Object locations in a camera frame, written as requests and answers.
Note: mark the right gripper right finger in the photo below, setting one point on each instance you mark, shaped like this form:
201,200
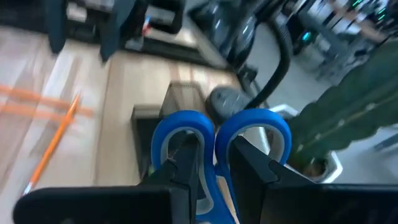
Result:
311,205

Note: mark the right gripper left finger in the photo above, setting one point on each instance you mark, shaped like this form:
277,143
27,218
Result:
109,205

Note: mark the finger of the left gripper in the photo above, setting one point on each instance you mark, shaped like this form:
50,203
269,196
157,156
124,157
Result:
116,31
56,25

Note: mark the black mesh desk organizer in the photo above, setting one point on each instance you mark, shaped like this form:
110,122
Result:
183,96

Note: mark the white hexagonal plant pot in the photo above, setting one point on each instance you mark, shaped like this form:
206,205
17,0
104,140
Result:
329,169

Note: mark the green cactus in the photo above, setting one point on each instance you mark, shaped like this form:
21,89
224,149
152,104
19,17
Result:
348,112

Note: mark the black tape dispenser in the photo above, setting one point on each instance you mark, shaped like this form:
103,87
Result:
280,62

